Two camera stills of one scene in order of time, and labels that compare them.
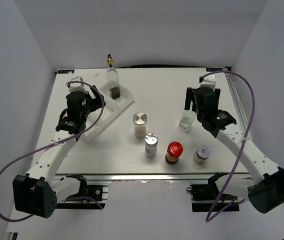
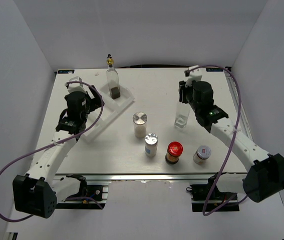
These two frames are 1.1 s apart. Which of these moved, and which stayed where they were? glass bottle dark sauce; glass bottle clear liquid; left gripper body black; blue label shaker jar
Moved: glass bottle clear liquid
Stayed: glass bottle dark sauce; blue label shaker jar; left gripper body black
